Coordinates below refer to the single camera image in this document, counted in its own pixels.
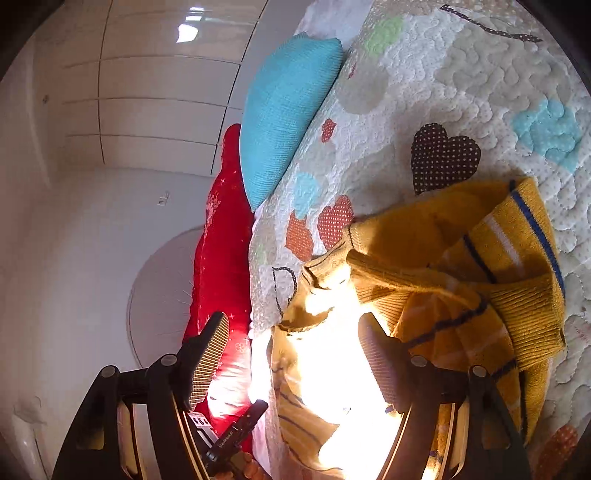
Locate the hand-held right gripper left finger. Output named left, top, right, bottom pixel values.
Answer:
left=52, top=311, right=232, bottom=480

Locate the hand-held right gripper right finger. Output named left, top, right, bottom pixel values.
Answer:
left=358, top=313, right=532, bottom=480

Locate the yellow striped knit sweater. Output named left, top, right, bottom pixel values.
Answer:
left=270, top=178, right=568, bottom=480

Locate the person's left hand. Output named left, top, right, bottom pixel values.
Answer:
left=217, top=451, right=267, bottom=480

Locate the red printed pillow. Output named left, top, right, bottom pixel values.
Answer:
left=182, top=124, right=257, bottom=457

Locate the turquoise knit pillow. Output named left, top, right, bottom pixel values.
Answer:
left=239, top=33, right=346, bottom=212

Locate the quilted heart-print bed cover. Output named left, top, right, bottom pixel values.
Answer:
left=248, top=0, right=591, bottom=480

